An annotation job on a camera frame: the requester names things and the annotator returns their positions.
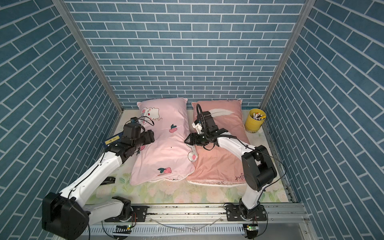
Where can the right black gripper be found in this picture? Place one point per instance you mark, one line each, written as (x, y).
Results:
(193, 141)

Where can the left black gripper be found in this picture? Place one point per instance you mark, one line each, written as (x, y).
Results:
(149, 136)

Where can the blue book yellow label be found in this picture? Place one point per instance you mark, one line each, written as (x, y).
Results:
(112, 139)

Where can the yellow pen holder cup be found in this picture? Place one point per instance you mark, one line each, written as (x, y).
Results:
(255, 120)

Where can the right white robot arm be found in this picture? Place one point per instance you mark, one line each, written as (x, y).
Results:
(258, 168)

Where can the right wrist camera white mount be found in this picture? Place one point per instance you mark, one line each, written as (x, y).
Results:
(198, 126)

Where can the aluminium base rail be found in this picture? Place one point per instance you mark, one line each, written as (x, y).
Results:
(168, 219)

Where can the floral table mat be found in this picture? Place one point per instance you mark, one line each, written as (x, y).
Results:
(180, 192)

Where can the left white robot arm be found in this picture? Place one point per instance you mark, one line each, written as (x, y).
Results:
(90, 180)

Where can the salmon pink feather pillow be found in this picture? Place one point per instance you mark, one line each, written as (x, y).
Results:
(216, 165)

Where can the light pink cartoon pillow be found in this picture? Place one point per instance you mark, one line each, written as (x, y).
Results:
(168, 158)

